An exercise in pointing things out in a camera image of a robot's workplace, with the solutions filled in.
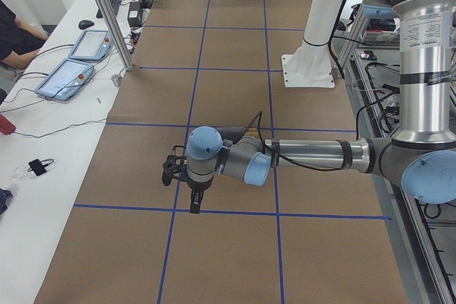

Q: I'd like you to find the aluminium frame post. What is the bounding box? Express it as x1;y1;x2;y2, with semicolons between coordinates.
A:
95;0;133;71

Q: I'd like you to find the white perforated tray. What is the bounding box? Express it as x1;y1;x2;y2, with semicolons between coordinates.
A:
361;30;400;47

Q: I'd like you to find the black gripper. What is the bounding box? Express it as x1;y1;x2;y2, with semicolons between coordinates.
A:
187;179;212;214

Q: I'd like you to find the small black device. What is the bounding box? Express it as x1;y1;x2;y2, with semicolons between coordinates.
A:
28;159;47;176

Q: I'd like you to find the grey blue towel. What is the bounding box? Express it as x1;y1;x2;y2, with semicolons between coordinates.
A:
215;127;247;144

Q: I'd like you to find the red object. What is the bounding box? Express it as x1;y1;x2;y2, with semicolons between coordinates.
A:
0;115;16;135

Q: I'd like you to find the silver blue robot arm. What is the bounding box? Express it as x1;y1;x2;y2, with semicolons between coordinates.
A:
182;0;455;214

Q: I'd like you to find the black computer mouse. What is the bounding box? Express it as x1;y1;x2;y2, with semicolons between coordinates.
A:
78;20;95;30

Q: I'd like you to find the lower teach pendant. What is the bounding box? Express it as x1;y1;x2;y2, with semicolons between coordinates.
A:
34;58;94;101

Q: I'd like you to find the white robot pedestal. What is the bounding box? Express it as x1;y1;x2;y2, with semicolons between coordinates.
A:
281;0;343;88

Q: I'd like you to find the black power adapter box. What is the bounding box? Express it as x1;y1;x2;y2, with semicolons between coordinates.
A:
127;1;143;28

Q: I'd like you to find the dark blue cloth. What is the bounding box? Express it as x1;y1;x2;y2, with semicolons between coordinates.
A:
0;188;13;214

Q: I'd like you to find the clear plastic bag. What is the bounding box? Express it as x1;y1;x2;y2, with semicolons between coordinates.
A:
12;164;36;181

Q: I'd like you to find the aluminium frame rail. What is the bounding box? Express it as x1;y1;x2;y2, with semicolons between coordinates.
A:
344;48;455;303

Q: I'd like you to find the seated person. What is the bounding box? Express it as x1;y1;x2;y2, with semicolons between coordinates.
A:
1;1;48;70

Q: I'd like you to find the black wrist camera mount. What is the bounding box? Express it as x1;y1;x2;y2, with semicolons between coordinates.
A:
162;145;189;187

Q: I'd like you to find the upper teach pendant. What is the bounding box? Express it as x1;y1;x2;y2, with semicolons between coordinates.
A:
68;30;112;62

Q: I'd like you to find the teach pendant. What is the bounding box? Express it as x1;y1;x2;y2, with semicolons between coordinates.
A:
34;58;94;101
68;30;112;62

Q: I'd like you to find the white wooden towel rack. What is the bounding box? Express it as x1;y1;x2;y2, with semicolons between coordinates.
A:
245;127;259;138

